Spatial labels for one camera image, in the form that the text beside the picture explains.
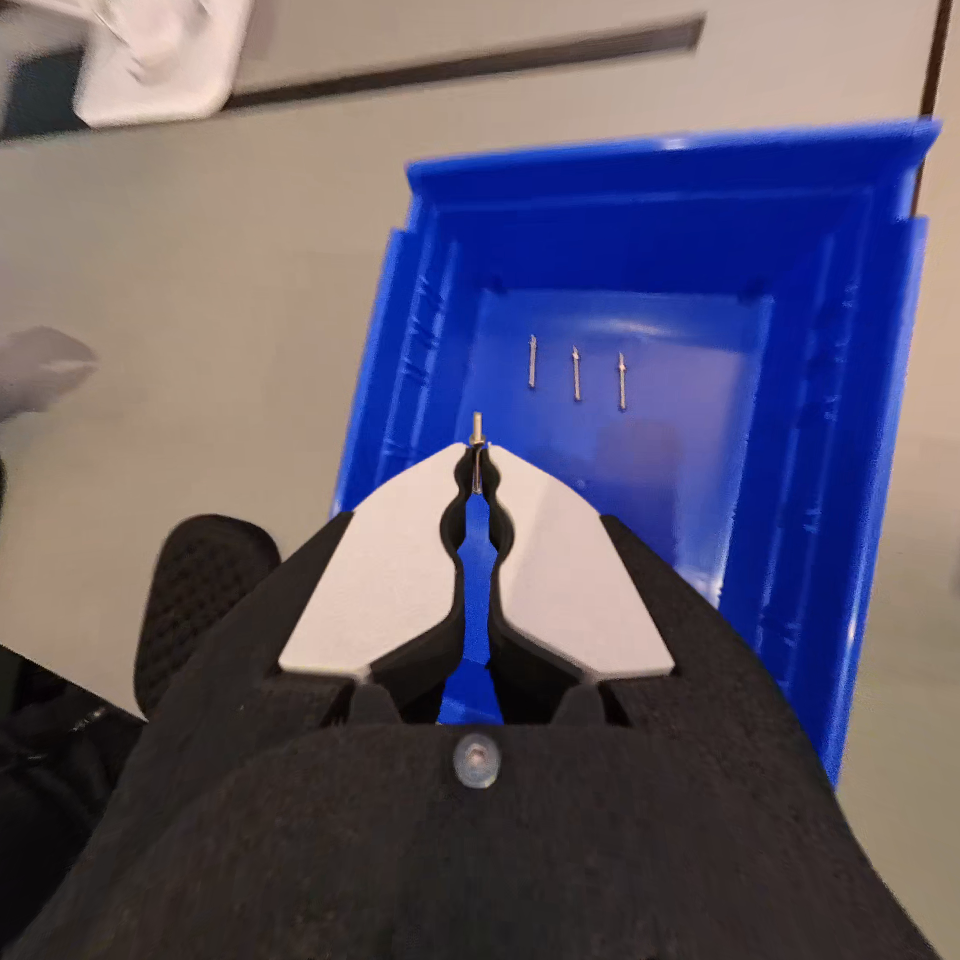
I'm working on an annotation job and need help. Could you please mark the grey desk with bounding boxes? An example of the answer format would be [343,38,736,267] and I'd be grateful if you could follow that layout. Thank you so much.
[0,0,960,960]

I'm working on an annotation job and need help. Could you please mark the blue plastic bin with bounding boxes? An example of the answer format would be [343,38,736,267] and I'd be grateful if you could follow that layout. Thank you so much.
[330,116,945,789]

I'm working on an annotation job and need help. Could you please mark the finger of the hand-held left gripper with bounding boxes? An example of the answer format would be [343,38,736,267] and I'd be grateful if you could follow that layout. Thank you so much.
[0,326,99,425]

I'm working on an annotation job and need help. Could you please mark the person's dark clothing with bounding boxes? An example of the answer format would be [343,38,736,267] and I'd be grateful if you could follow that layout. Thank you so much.
[0,641,151,960]

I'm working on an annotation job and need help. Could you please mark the black wrist rest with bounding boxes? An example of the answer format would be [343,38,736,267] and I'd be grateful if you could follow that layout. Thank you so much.
[133,513,283,718]

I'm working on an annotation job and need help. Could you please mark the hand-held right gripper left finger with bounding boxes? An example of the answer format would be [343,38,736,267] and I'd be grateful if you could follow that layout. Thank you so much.
[277,441,474,687]

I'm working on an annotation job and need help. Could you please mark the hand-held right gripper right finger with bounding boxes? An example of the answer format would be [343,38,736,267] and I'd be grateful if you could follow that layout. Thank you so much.
[482,442,678,685]

